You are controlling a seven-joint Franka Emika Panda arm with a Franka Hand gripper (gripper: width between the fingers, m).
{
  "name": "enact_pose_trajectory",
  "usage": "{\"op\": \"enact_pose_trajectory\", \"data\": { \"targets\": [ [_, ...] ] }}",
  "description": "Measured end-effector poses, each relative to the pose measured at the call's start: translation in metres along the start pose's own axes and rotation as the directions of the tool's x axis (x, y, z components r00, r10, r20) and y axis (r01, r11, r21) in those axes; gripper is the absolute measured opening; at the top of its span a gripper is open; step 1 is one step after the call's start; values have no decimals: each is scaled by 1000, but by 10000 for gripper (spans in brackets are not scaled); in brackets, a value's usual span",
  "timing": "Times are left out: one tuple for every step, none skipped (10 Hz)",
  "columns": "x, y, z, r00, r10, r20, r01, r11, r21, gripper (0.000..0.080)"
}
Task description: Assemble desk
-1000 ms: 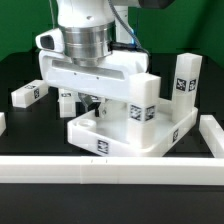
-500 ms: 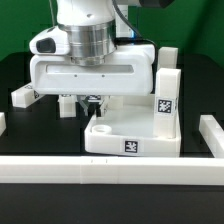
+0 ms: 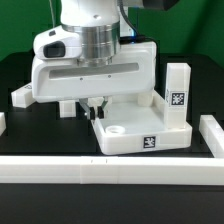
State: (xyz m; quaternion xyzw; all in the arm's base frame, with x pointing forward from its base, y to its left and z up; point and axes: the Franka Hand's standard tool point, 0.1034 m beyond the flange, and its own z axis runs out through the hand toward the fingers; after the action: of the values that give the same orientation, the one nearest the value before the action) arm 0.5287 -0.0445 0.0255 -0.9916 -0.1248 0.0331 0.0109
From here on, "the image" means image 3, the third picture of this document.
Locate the white desk tabletop tray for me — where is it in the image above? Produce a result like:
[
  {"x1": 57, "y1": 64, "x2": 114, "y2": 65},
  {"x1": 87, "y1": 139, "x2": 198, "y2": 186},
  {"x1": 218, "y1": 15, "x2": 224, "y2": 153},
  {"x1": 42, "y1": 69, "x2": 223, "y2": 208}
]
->
[{"x1": 92, "y1": 90, "x2": 192, "y2": 155}]

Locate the white fence front bar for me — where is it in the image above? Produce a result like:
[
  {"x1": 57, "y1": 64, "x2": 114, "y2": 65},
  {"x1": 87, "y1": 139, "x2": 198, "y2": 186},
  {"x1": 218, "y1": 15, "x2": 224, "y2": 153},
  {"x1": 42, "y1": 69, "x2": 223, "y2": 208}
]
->
[{"x1": 0, "y1": 156, "x2": 224, "y2": 186}]

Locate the white fence left bar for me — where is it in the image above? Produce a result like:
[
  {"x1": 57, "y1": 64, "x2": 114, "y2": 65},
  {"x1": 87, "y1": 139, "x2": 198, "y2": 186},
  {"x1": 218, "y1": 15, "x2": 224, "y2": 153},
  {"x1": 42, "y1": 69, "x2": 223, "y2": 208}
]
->
[{"x1": 0, "y1": 112, "x2": 6, "y2": 136}]

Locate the white fence right bar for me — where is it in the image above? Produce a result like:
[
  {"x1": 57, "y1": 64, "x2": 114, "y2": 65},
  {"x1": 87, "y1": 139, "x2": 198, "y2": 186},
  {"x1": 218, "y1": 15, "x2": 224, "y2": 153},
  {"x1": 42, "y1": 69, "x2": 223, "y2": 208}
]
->
[{"x1": 199, "y1": 115, "x2": 224, "y2": 159}]

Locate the white fence bar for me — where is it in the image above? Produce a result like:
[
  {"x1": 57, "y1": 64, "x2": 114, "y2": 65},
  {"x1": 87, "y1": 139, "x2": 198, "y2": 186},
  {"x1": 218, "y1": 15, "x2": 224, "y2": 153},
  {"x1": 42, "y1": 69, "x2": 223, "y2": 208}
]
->
[
  {"x1": 0, "y1": 112, "x2": 6, "y2": 136},
  {"x1": 199, "y1": 115, "x2": 224, "y2": 159},
  {"x1": 0, "y1": 156, "x2": 224, "y2": 186}
]

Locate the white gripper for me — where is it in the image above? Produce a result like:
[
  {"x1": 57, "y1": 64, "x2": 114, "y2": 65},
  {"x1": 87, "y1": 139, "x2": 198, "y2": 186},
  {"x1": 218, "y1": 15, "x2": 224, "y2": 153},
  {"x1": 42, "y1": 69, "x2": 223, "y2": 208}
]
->
[{"x1": 31, "y1": 42, "x2": 156, "y2": 120}]

